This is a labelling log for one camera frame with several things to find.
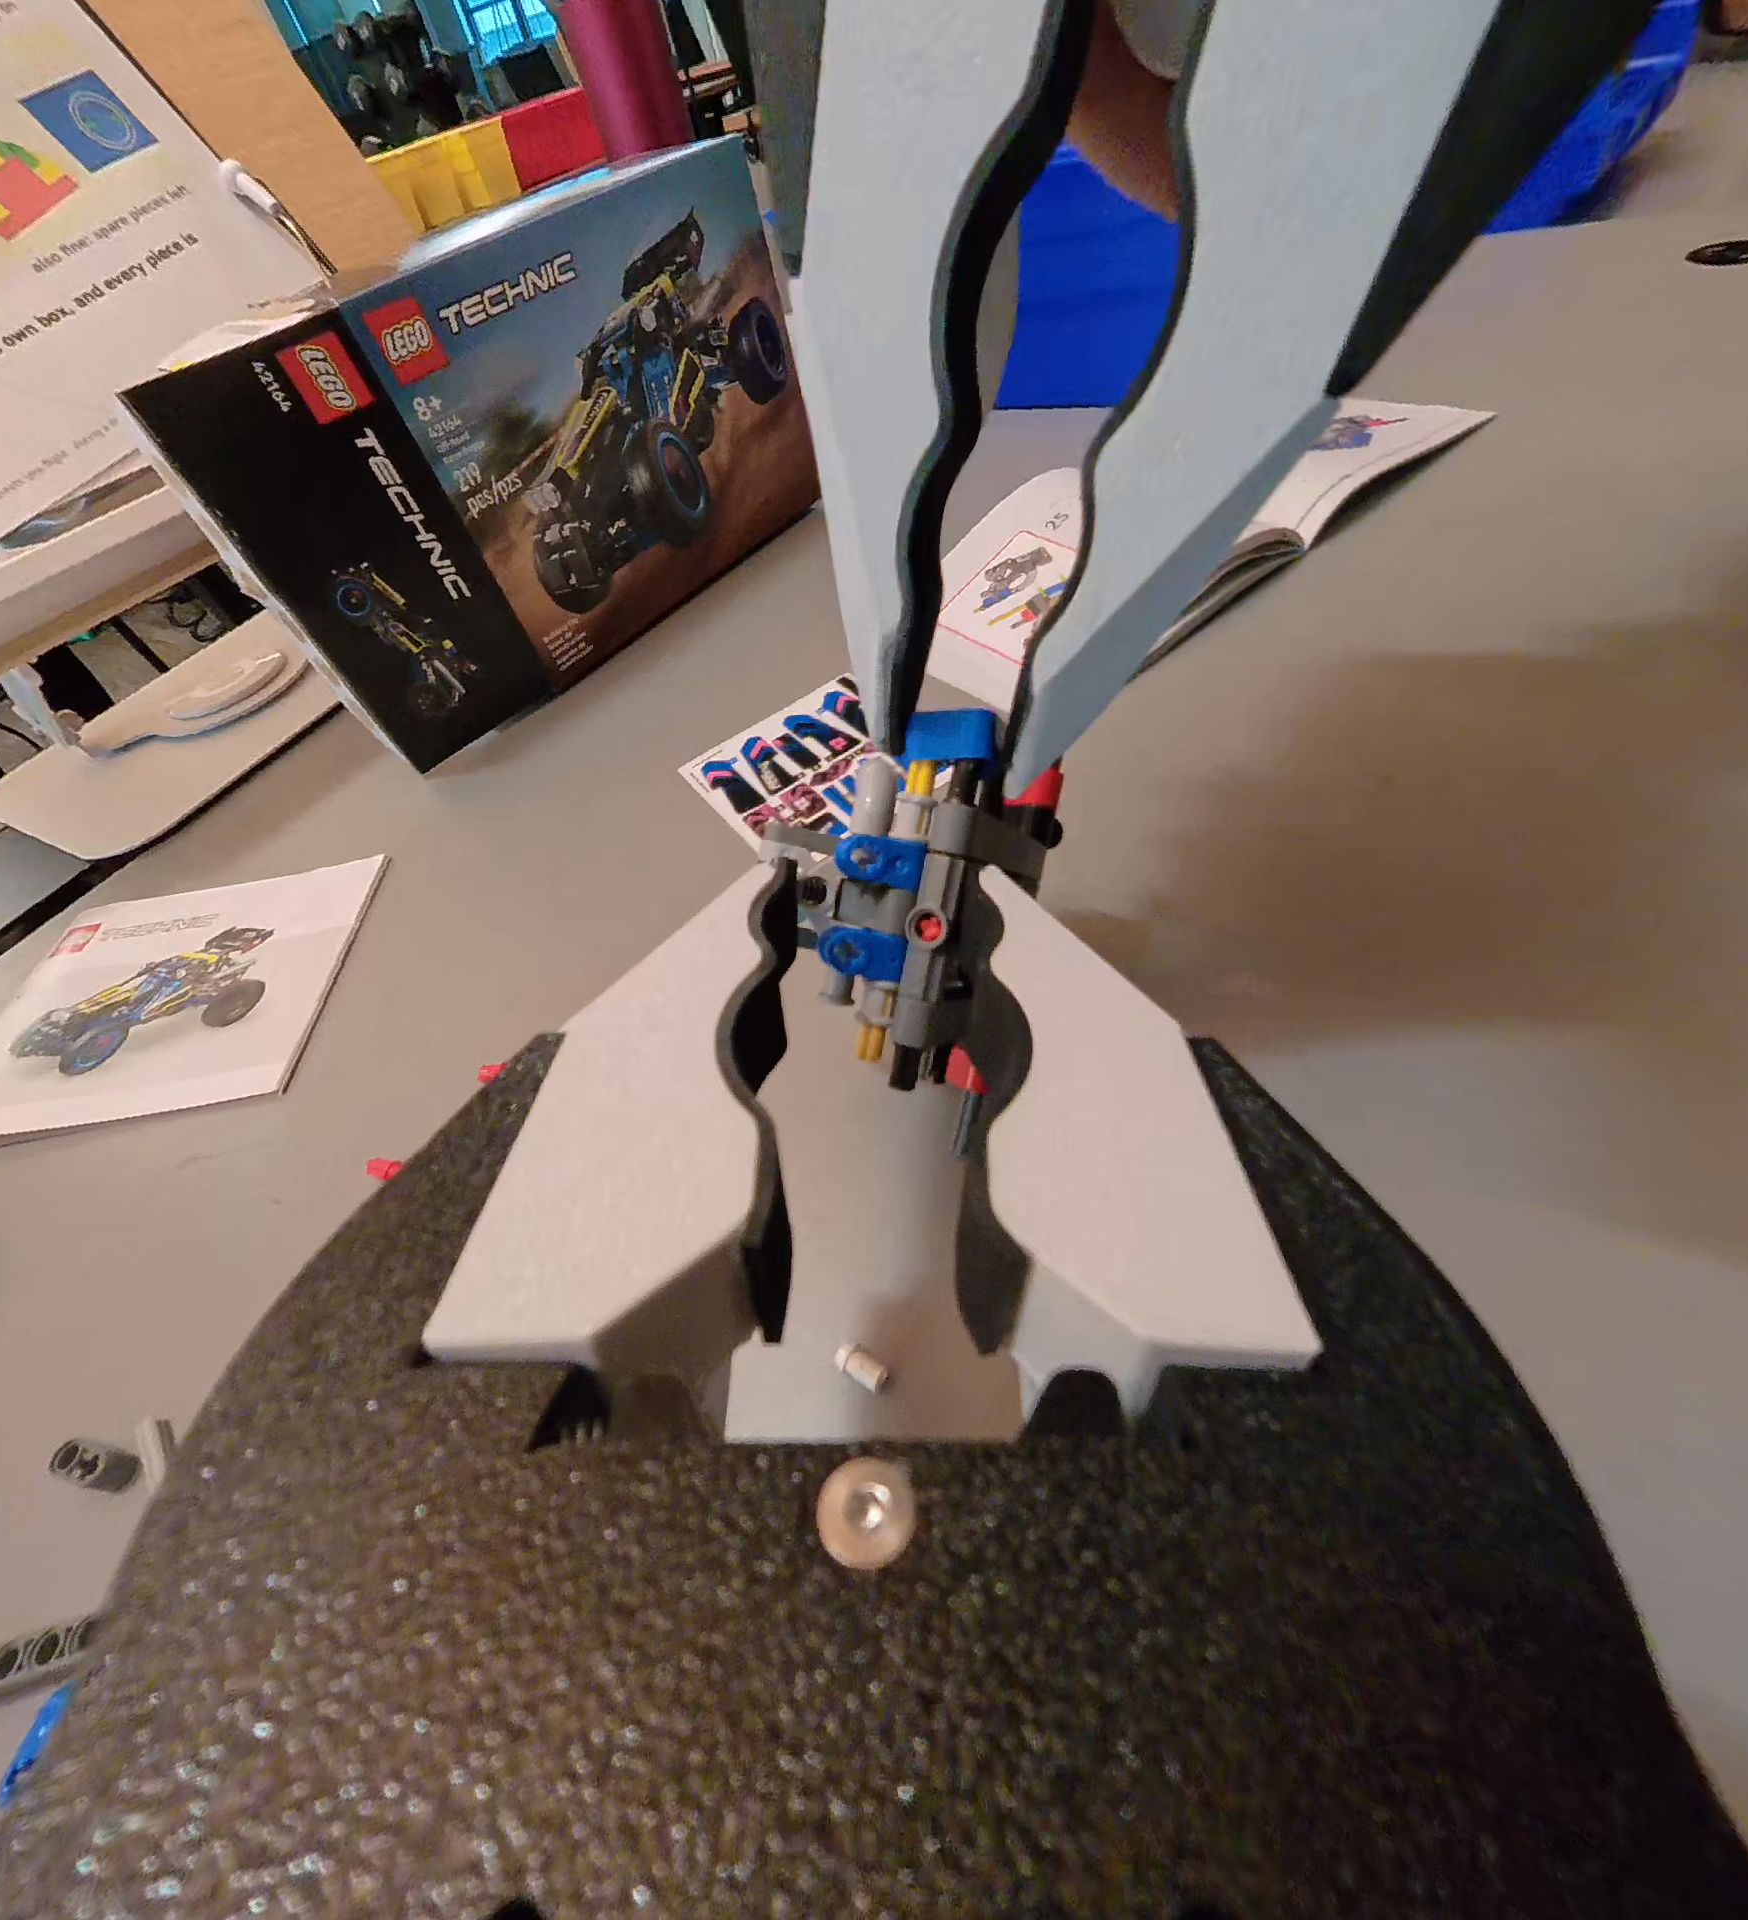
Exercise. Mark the person's right hand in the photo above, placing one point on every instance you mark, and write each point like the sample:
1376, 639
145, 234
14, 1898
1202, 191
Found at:
1129, 128

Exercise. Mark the white printed instruction sheet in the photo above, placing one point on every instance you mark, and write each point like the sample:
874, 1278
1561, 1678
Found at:
34, 301

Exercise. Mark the dark grey lego connector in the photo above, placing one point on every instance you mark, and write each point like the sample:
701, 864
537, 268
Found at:
93, 1462

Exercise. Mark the blue plastic bin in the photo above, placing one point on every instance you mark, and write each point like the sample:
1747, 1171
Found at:
1578, 152

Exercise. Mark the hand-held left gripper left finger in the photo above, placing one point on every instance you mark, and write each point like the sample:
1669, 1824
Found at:
590, 1171

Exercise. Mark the grey and blue lego assembly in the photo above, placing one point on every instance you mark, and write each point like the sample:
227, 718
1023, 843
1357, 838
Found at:
905, 914

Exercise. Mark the open lego instruction booklet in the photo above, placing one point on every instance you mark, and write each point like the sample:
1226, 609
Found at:
1383, 450

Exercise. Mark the closed lego instruction booklet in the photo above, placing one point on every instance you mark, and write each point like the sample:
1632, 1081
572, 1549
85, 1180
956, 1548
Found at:
138, 1005

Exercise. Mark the lego sticker sheet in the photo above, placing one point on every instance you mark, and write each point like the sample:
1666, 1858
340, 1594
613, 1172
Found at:
770, 780

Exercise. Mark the blue lego connector piece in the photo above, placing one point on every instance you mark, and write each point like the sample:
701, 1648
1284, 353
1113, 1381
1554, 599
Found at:
948, 737

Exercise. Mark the lego set box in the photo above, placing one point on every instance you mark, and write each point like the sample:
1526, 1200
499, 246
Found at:
544, 450

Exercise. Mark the long black lego beam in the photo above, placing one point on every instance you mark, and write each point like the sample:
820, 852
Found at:
3, 1666

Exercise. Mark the yellow plastic bin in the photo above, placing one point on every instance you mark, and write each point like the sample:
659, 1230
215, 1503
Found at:
440, 172

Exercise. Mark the small white lego peg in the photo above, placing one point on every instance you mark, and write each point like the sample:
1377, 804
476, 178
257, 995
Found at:
860, 1366

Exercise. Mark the white sheet holder base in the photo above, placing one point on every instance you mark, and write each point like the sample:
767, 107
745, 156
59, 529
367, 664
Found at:
48, 578

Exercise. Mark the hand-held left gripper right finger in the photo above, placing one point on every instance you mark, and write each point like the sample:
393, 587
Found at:
1143, 1200

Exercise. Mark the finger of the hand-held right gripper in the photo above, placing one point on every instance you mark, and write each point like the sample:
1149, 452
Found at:
1293, 224
888, 224

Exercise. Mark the light grey lego axle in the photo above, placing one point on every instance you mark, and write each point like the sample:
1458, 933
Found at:
156, 1451

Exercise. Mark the red plastic bin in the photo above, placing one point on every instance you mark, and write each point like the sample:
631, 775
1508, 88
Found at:
556, 135

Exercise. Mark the maroon tumbler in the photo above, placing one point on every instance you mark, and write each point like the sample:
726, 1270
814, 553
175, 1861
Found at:
627, 75

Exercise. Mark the brown cardboard box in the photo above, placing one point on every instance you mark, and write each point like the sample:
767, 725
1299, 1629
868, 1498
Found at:
274, 103

